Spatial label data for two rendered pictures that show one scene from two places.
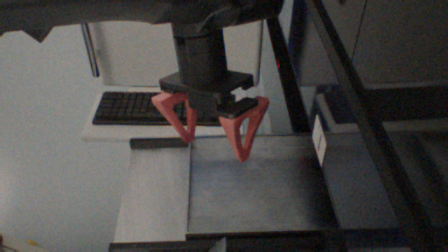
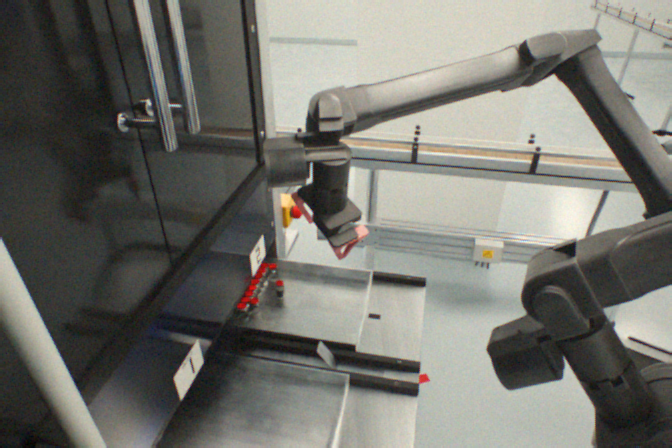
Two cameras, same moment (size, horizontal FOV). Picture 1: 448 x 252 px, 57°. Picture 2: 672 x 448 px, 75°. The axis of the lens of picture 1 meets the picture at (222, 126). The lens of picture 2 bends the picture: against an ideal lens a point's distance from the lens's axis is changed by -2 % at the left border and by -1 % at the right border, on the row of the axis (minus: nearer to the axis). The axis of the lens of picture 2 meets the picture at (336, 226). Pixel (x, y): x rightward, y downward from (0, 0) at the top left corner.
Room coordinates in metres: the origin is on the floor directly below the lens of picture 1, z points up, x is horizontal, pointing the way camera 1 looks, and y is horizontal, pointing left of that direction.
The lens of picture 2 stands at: (1.01, 0.18, 1.64)
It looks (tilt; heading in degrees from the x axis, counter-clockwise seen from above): 33 degrees down; 194
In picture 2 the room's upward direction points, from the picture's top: straight up
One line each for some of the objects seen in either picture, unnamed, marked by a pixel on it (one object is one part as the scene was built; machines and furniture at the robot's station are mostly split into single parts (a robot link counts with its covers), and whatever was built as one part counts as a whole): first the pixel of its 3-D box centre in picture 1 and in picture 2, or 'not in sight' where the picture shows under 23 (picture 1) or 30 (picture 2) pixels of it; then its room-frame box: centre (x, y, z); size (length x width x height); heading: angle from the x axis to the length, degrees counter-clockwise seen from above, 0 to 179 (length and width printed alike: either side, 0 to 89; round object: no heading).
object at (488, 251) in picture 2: not in sight; (487, 251); (-0.67, 0.45, 0.50); 0.12 x 0.05 x 0.09; 92
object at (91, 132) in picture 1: (168, 108); not in sight; (0.96, 0.16, 0.79); 0.45 x 0.28 x 0.03; 89
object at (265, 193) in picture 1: (268, 183); (246, 421); (0.58, -0.10, 0.90); 0.34 x 0.26 x 0.04; 92
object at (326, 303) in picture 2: not in sight; (297, 299); (0.24, -0.11, 0.90); 0.34 x 0.26 x 0.04; 92
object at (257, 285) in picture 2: not in sight; (254, 291); (0.25, -0.22, 0.91); 0.18 x 0.02 x 0.05; 2
